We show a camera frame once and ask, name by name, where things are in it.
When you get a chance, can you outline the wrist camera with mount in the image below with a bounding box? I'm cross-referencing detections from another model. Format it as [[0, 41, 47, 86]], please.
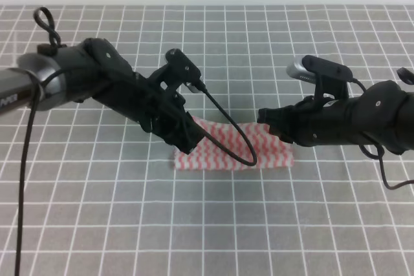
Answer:
[[287, 55, 354, 100], [160, 48, 206, 93]]

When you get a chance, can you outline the black right camera cable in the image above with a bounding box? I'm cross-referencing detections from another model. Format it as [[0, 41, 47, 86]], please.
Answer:
[[351, 67, 414, 190]]

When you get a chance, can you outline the pink white wavy towel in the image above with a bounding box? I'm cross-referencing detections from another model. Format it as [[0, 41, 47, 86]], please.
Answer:
[[174, 118, 294, 171]]

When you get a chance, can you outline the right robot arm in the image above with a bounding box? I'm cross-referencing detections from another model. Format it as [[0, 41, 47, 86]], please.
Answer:
[[257, 80, 413, 155]]

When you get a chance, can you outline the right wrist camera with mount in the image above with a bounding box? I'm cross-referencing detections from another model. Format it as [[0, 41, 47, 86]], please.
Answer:
[[287, 55, 354, 100]]

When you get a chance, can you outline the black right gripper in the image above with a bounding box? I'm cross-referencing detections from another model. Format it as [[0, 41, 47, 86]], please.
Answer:
[[257, 96, 365, 147]]

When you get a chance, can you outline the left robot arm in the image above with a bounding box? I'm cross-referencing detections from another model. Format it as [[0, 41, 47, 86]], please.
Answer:
[[1, 38, 204, 154]]

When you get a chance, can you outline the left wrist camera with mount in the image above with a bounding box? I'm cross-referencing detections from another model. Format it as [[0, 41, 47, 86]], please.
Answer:
[[160, 48, 206, 93]]

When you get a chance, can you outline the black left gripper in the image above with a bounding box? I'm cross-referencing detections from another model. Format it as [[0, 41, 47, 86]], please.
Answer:
[[96, 72, 208, 154]]

